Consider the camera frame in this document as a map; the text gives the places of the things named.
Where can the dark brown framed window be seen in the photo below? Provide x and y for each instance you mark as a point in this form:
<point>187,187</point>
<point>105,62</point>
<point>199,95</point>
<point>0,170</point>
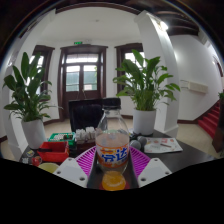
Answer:
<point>48,55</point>
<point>128,55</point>

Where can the clear orange-label drink bottle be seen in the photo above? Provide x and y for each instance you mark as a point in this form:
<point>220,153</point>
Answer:
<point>112,133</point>

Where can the white wall radiator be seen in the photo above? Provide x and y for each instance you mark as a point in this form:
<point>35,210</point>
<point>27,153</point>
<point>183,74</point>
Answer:
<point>194,86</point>

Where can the leafy plant in white pot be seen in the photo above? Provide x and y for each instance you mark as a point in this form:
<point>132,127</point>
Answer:
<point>28,93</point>
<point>143,83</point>

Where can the red carpeted staircase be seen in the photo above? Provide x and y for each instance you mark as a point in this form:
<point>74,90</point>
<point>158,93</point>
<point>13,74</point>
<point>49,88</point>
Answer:
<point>210,120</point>

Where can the dark brown double door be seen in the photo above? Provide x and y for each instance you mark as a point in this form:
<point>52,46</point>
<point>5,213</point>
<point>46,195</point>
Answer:
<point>81,76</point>

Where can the grey round ball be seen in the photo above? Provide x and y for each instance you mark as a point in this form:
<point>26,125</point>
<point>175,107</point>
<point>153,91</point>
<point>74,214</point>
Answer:
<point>135,145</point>
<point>143,140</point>

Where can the white printed leaflet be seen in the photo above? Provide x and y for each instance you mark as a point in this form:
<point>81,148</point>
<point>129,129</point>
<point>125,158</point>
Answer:
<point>163,145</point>

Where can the green flat box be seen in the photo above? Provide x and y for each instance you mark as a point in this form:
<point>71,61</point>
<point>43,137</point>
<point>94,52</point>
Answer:
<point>61,136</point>

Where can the green exit sign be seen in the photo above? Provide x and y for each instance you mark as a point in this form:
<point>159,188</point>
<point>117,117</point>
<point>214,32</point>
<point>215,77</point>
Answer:
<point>78,43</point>

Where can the box of white sachets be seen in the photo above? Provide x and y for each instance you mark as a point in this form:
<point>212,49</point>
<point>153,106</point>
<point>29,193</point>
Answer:
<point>85,133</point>

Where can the pale yellow-green cup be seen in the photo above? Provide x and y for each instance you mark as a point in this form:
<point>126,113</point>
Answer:
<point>48,167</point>

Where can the small green leafy plant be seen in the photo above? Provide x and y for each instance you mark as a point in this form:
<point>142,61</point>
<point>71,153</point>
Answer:
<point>221,96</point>

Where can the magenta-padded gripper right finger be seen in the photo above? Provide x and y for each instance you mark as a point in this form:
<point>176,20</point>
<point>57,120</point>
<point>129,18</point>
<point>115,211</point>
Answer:
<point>154,171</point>

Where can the black chair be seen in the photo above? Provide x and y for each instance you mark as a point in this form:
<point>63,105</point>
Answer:
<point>85,115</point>

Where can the glowing column lamp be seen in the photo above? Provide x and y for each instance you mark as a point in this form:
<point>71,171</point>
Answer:
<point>163,25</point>

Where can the red plastic box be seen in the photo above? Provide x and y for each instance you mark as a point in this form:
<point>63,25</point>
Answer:
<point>53,152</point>

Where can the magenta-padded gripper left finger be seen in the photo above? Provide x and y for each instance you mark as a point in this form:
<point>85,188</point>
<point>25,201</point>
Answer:
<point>70,172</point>

